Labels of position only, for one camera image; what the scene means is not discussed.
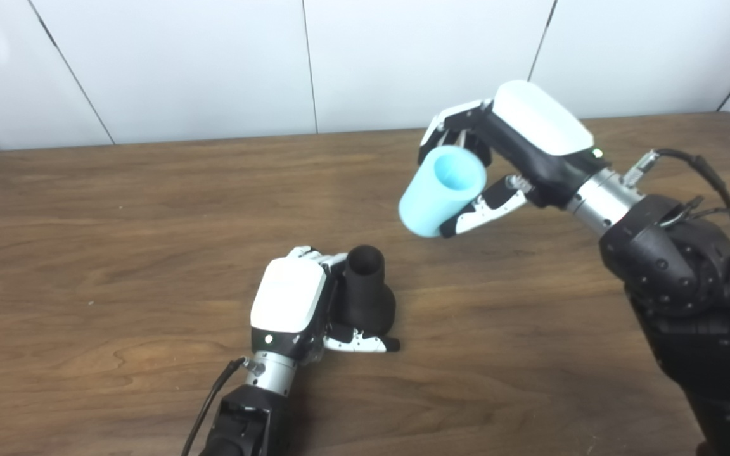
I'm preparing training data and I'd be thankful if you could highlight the white and black left hand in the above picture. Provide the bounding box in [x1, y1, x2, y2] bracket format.
[250, 246, 401, 365]

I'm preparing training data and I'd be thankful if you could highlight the white and black right hand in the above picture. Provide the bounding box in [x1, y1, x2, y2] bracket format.
[418, 80, 610, 239]

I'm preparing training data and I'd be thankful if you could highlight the black flared nozzle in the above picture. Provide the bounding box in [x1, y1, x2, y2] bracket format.
[342, 245, 397, 339]

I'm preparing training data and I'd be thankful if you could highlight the light-blue hose piece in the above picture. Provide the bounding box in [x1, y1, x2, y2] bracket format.
[398, 145, 488, 239]

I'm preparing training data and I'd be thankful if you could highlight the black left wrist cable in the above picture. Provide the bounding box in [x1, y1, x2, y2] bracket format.
[180, 357, 266, 456]

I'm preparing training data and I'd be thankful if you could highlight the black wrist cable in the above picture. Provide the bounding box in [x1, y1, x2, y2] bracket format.
[180, 357, 266, 456]
[622, 148, 730, 295]

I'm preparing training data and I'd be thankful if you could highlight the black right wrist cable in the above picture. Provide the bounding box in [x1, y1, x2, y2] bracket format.
[622, 148, 730, 295]

